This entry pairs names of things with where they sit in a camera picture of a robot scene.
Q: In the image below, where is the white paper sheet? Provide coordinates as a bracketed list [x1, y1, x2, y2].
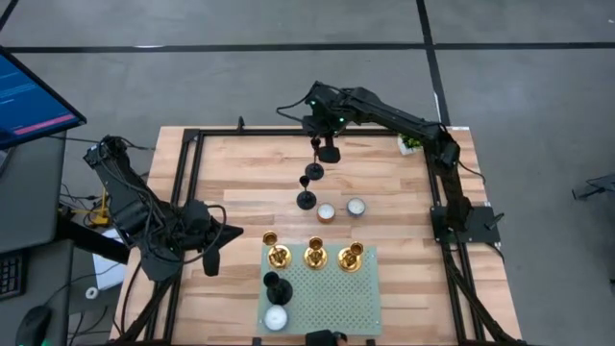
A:
[91, 225, 130, 291]

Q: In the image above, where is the orange patterned candle tin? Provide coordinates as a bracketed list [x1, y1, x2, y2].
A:
[316, 202, 337, 225]

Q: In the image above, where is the green plant in white pot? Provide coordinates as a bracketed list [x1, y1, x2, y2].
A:
[396, 133, 424, 157]

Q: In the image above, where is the grey desk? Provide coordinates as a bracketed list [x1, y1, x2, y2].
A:
[0, 129, 76, 346]

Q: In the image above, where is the silver tealight candle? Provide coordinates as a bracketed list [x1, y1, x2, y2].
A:
[346, 197, 367, 218]

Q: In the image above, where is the black computer mouse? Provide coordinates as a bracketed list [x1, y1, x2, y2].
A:
[14, 305, 53, 346]

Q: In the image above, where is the black keyboard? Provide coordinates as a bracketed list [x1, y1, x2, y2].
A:
[0, 252, 26, 302]

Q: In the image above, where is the white tealight candle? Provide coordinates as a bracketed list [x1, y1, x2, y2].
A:
[263, 305, 289, 333]

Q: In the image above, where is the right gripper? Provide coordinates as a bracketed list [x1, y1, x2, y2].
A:
[301, 80, 347, 164]

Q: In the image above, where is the black candlestick holder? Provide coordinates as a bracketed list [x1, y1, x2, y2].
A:
[295, 175, 318, 211]
[261, 270, 295, 308]
[304, 136, 326, 183]

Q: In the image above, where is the black aluminium table frame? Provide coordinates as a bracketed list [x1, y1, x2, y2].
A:
[109, 114, 528, 346]

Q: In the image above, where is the yellow clamp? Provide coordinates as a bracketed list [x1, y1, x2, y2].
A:
[86, 189, 111, 228]

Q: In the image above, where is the gold candlestick holder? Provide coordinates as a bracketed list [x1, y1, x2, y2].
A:
[303, 235, 330, 271]
[261, 229, 293, 269]
[336, 240, 365, 274]

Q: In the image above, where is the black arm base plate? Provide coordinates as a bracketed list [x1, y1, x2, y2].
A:
[430, 205, 502, 245]

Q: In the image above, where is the computer monitor blue screen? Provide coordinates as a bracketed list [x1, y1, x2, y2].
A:
[0, 45, 88, 151]

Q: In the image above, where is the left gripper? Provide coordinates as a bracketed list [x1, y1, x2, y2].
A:
[180, 199, 245, 278]

